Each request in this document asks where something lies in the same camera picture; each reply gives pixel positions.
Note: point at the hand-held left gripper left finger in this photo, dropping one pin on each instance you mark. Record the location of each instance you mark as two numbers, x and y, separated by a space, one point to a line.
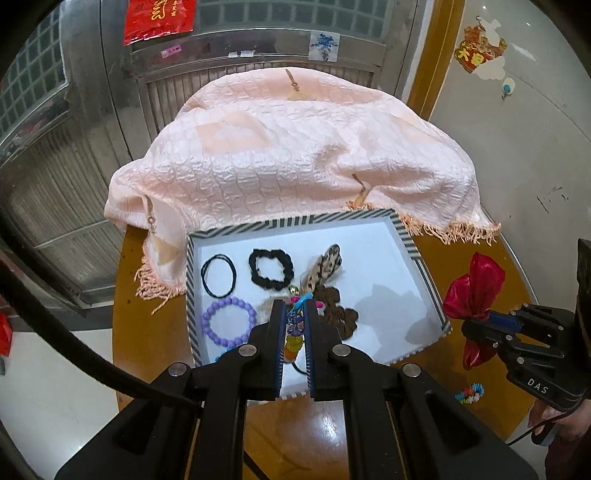
279 350

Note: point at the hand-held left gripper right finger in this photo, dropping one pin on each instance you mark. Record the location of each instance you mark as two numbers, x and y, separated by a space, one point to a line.
308 350

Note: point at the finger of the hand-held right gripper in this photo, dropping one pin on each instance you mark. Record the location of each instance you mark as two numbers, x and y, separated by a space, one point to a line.
503 318
485 337

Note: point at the red satin hair bow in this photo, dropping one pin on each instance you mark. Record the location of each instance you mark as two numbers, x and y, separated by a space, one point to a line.
475 286

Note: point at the brown scrunchie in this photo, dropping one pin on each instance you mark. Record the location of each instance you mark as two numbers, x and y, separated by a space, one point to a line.
337 314

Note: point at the colourful hair clip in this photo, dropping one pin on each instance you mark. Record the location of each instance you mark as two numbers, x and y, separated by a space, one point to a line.
300 300

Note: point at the black scrunchie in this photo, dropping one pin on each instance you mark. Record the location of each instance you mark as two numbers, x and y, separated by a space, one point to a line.
255 267

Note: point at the black white striped box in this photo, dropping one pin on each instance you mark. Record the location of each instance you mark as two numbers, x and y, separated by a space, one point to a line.
383 258

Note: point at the person's right forearm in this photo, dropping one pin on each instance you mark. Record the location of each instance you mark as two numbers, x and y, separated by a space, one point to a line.
570 461

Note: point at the person's right hand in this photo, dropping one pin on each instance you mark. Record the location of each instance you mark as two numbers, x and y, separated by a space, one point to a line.
542 420

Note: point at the pink fringed blanket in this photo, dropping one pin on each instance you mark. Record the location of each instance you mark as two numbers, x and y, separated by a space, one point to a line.
300 152

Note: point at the metal door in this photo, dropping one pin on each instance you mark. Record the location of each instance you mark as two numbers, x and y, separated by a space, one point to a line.
92 184

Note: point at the red bag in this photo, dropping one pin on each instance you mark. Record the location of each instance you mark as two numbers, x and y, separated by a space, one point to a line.
3 334

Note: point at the blue flower sticker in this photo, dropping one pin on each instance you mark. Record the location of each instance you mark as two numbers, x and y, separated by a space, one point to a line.
323 46

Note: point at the red door poster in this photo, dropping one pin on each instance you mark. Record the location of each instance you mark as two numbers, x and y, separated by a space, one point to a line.
157 18

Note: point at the small round wall ornament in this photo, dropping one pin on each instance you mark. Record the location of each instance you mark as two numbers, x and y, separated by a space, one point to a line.
508 86

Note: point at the red gold wall decoration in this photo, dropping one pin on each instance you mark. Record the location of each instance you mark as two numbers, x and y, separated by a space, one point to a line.
475 50

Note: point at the yellow wooden door frame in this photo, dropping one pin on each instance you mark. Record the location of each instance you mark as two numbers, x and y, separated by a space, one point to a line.
434 55

